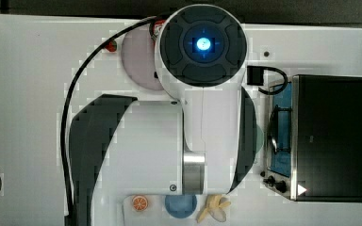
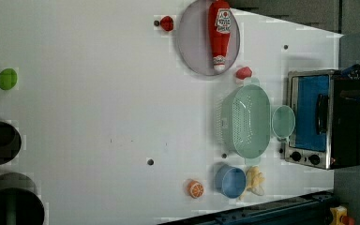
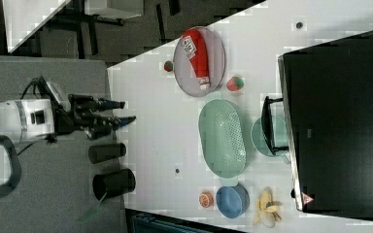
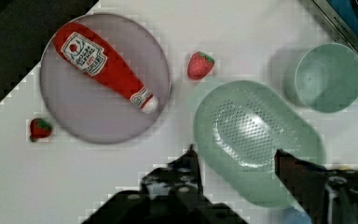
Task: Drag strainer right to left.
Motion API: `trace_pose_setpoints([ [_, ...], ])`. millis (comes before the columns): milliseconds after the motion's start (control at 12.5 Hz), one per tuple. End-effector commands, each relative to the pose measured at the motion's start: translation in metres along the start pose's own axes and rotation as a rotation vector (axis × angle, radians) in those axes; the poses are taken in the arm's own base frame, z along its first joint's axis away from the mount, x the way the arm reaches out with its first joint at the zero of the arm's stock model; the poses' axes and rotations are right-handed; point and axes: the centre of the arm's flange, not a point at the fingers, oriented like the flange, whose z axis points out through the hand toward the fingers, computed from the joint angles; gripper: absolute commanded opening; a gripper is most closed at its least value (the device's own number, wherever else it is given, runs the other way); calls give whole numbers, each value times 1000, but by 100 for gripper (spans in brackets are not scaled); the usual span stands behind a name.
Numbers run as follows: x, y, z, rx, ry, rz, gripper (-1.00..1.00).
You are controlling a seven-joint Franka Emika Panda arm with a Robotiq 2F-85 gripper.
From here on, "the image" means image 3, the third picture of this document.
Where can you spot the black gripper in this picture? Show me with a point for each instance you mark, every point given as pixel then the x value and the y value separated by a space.
pixel 77 116

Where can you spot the mint green plastic strainer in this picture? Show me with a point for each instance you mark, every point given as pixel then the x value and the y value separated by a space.
pixel 222 140

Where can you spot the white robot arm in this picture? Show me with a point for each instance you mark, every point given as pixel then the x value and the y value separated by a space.
pixel 46 119

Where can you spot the black cylinder upper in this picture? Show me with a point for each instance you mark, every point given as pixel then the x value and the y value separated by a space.
pixel 101 153

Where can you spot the black cylinder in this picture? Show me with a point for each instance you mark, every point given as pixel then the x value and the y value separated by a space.
pixel 113 184
pixel 101 153

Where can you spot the black cylinder lower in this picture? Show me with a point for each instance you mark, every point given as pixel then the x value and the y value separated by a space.
pixel 113 184

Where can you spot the small red toy fruit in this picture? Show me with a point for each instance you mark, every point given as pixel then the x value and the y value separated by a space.
pixel 168 66

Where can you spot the red ketchup bottle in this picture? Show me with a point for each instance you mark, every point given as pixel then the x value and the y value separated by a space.
pixel 195 49

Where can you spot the toy orange half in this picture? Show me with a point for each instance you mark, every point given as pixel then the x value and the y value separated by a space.
pixel 206 199

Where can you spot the red toy strawberry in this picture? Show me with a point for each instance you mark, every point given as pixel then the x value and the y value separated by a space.
pixel 235 84

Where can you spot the blue plastic cup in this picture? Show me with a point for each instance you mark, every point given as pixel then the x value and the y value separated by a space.
pixel 232 201

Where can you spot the green bowl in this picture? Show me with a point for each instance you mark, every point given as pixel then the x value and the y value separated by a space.
pixel 280 139

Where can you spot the yellow toy banana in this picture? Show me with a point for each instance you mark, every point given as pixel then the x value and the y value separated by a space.
pixel 266 211

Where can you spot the black microwave box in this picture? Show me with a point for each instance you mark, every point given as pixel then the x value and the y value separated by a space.
pixel 328 105

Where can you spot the black oven door handle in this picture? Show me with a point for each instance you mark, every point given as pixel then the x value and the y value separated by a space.
pixel 267 125

